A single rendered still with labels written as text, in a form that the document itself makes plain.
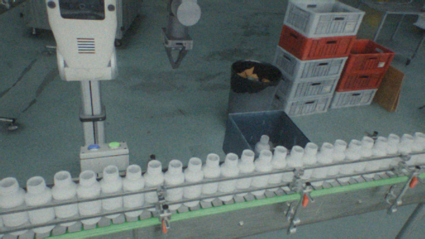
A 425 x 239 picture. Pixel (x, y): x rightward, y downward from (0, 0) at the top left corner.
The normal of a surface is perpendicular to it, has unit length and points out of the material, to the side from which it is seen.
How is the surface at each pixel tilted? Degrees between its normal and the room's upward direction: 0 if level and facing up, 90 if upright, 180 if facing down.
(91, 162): 70
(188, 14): 88
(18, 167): 0
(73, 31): 90
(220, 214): 90
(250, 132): 90
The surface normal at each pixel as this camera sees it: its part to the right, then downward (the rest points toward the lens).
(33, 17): 0.01, 0.57
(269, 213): 0.31, 0.55
